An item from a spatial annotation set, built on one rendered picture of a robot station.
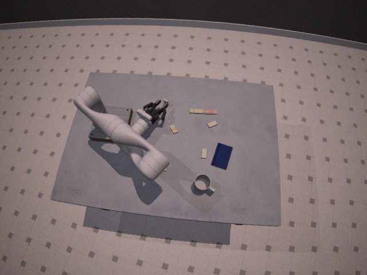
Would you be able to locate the grey cup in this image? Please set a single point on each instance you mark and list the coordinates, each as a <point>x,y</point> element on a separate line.
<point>202,181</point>

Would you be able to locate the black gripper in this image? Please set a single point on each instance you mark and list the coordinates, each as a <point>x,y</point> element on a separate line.
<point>155,113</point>

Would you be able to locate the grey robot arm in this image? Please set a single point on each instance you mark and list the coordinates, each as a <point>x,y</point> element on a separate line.
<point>153,163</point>

